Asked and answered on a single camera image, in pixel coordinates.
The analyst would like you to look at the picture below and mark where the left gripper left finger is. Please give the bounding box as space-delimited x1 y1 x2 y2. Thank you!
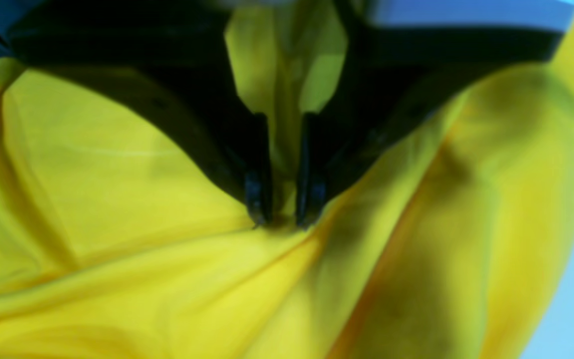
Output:
7 0 273 225

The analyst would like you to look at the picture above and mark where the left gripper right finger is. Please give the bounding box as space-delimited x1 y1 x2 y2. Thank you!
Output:
295 0 574 227

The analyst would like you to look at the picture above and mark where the orange t-shirt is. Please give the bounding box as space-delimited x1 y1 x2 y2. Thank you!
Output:
0 2 574 359

